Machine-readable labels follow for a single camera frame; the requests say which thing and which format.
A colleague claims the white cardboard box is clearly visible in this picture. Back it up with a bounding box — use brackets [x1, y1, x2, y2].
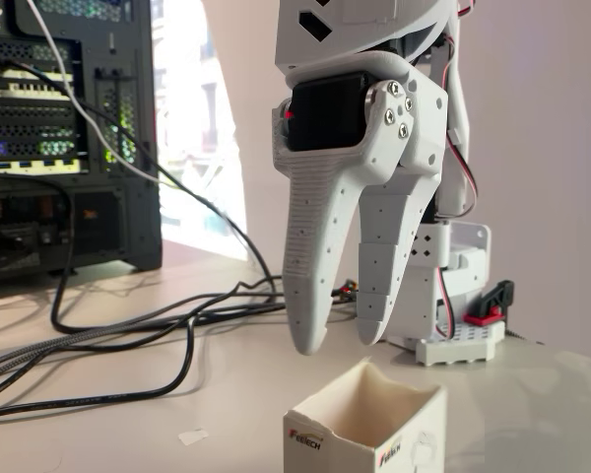
[283, 358, 448, 473]

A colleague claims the black and red table clamp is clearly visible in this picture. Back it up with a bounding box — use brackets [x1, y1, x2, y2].
[462, 279, 516, 326]

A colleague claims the black computer tower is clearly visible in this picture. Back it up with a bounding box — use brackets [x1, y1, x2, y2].
[0, 0, 165, 297]

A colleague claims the small clear tape piece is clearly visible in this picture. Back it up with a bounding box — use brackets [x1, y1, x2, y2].
[177, 427, 209, 445]

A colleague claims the dark cable connector plug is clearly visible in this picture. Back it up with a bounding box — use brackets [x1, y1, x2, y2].
[332, 279, 360, 303]

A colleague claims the red black white servo wire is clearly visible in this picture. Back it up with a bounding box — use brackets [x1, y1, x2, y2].
[442, 27, 480, 201]
[435, 265, 458, 341]

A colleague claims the thin black cable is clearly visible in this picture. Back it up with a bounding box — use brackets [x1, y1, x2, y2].
[0, 57, 286, 298]

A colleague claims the black cable with print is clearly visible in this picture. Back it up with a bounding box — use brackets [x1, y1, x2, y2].
[0, 314, 199, 420]

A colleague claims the thin white cable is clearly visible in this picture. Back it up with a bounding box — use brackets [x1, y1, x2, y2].
[28, 0, 257, 262]

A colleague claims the grey braided cable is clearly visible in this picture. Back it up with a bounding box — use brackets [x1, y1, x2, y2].
[0, 307, 288, 395]
[0, 301, 288, 375]

